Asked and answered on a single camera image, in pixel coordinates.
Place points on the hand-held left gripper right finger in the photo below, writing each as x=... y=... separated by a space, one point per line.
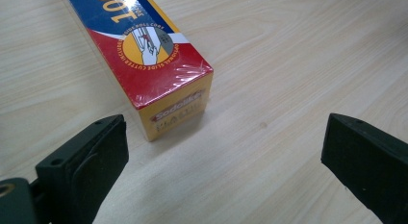
x=369 y=160

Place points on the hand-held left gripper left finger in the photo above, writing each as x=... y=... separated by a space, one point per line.
x=80 y=166

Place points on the long plastic wrap box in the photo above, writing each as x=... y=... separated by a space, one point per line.
x=154 y=57

